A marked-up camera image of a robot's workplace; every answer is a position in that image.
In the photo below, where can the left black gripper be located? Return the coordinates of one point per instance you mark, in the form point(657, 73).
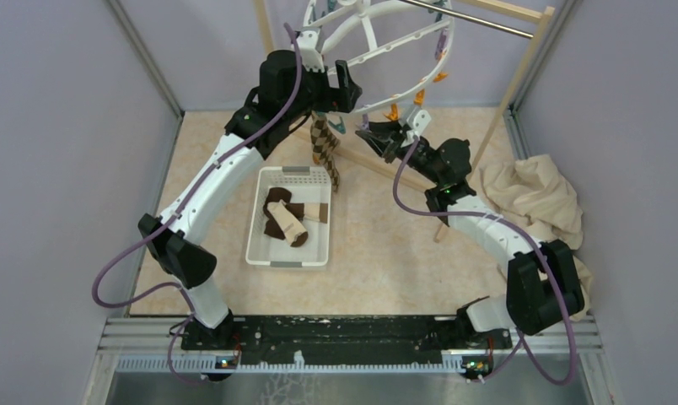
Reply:
point(341, 99)

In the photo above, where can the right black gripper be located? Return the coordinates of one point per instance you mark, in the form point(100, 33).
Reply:
point(384, 137)

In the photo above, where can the brown checkered sock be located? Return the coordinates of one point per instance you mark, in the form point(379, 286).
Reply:
point(324, 143)

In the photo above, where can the white round clip hanger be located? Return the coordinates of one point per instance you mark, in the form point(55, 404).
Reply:
point(394, 50)

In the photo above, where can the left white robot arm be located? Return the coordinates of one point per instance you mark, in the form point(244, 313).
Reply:
point(288, 89)

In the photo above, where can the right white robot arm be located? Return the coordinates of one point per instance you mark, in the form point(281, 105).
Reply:
point(542, 279)

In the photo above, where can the beige brown sock in basket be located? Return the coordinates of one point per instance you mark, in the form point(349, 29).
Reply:
point(288, 219)

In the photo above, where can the metal hanging rod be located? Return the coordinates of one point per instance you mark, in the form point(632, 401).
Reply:
point(469, 18)

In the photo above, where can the beige crumpled cloth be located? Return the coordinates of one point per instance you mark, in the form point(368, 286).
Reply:
point(534, 195)

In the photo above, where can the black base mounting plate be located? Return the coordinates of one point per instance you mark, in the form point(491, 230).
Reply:
point(349, 340)

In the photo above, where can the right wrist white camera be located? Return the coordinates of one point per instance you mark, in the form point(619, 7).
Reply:
point(414, 120)

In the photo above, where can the wrist white camera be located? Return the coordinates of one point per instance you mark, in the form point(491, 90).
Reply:
point(310, 42)
point(414, 120)

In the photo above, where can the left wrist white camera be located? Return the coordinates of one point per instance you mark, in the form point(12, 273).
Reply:
point(310, 42)

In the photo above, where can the white slotted cable duct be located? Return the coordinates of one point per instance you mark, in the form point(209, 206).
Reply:
point(217, 364)

